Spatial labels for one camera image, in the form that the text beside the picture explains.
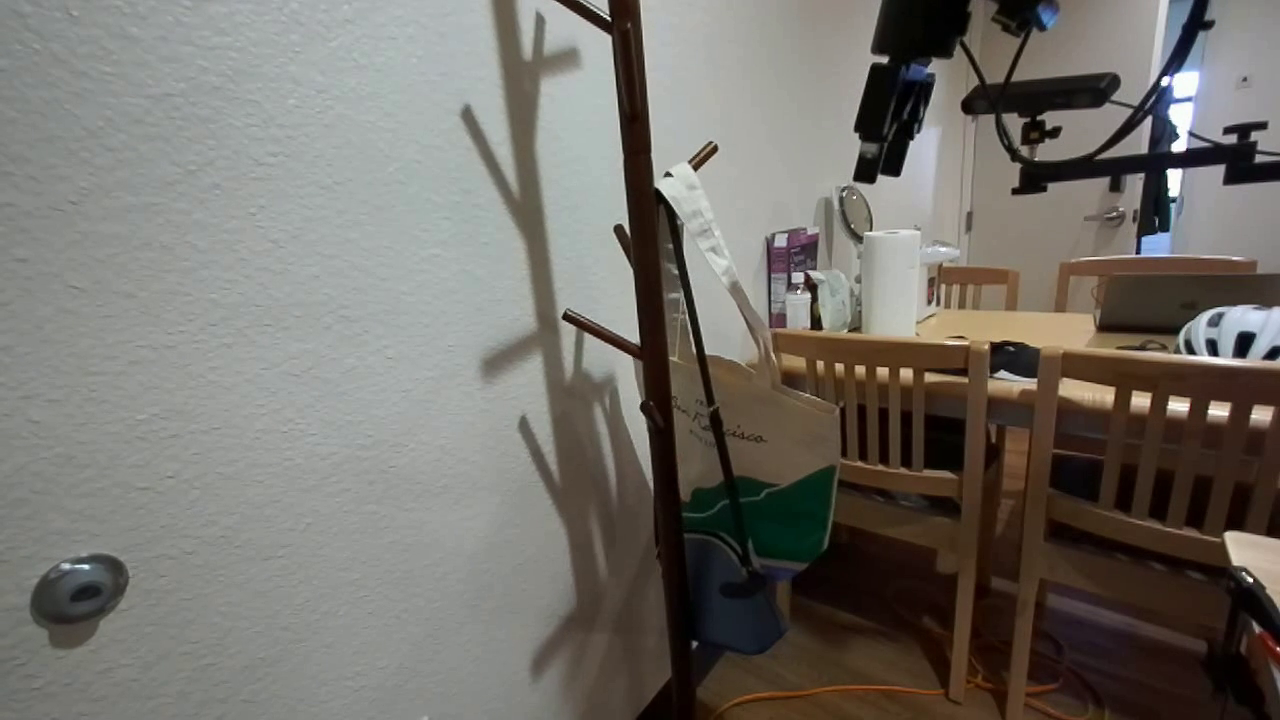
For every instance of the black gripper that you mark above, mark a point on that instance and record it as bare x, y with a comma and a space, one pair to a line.
920, 25

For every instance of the cream canvas tote bag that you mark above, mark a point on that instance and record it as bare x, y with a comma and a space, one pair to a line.
786, 443

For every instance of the brown wooden coat rack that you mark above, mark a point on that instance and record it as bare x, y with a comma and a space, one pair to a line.
653, 335

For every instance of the small round table mirror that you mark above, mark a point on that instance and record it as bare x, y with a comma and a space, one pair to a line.
854, 215

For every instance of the purple carton box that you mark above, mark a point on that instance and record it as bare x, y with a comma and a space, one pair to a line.
789, 261

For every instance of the small white container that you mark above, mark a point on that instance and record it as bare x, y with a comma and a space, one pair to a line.
833, 301

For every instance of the white door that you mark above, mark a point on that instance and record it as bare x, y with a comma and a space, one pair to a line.
1066, 227

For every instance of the light wooden dining table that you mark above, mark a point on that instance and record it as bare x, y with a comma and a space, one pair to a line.
1024, 327

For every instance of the small black table object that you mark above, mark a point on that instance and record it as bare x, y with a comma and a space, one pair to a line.
1016, 359

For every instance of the flat brown cardboard box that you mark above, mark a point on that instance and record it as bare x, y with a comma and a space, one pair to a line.
1184, 301

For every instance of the white bicycle helmet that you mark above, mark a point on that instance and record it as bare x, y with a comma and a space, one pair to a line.
1232, 335

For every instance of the light wooden board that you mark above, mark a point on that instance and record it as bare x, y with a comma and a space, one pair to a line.
1253, 555

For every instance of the black orange bar clamp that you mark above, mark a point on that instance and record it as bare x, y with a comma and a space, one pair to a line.
1263, 655

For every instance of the black stereo camera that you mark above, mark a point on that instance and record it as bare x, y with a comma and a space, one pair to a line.
1041, 94

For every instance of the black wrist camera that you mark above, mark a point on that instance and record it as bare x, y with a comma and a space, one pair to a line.
1024, 13

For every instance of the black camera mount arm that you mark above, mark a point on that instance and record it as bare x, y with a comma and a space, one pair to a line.
1133, 167

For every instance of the round metal wall doorstop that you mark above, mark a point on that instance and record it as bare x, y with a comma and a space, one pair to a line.
82, 590

